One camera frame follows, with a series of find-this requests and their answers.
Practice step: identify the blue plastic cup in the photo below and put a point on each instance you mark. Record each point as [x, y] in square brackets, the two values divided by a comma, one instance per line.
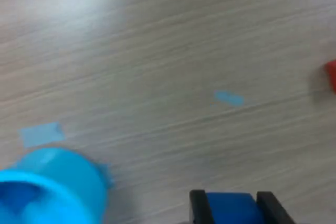
[65, 182]

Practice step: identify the blue-grey tape mark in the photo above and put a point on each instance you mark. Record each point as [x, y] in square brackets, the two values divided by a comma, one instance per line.
[40, 134]
[228, 98]

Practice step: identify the blue cube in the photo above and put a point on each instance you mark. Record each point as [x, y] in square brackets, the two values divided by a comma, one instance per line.
[231, 208]

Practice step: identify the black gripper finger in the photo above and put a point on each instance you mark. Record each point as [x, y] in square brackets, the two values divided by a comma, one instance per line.
[273, 209]
[200, 208]

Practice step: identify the red cube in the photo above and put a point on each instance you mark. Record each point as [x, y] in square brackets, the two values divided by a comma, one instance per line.
[331, 74]

